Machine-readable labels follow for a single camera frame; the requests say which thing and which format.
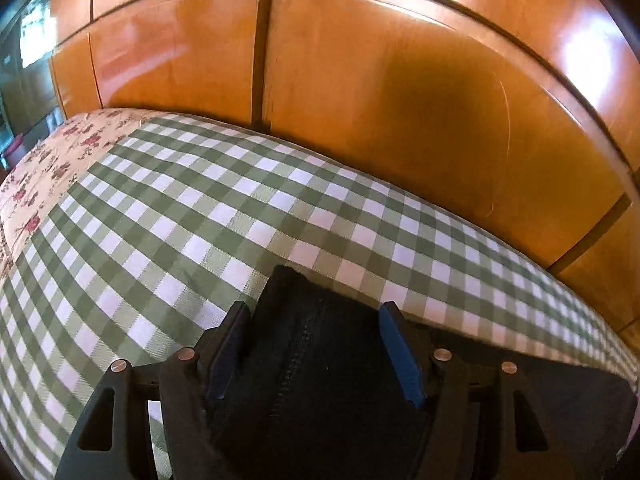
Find floral patterned cloth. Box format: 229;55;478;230
0;107;151;273

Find black pants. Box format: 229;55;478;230
207;265;635;480

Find window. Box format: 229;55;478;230
0;0;66;161

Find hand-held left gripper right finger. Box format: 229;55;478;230
378;301;571;480

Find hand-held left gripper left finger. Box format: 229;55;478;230
54;301;252;480

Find green checked bedsheet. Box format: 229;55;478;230
0;112;640;480

